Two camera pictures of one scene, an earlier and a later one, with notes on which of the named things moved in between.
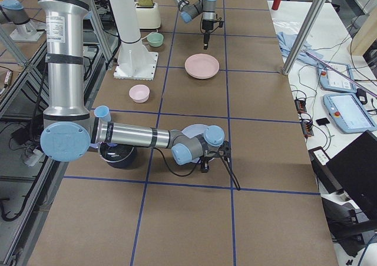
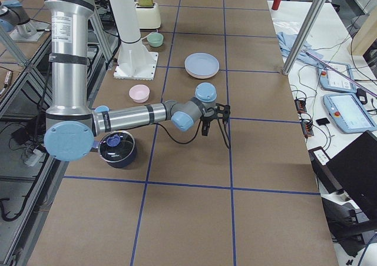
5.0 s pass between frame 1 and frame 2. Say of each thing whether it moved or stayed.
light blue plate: moved
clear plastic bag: stayed
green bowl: stayed
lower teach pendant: stayed
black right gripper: moved
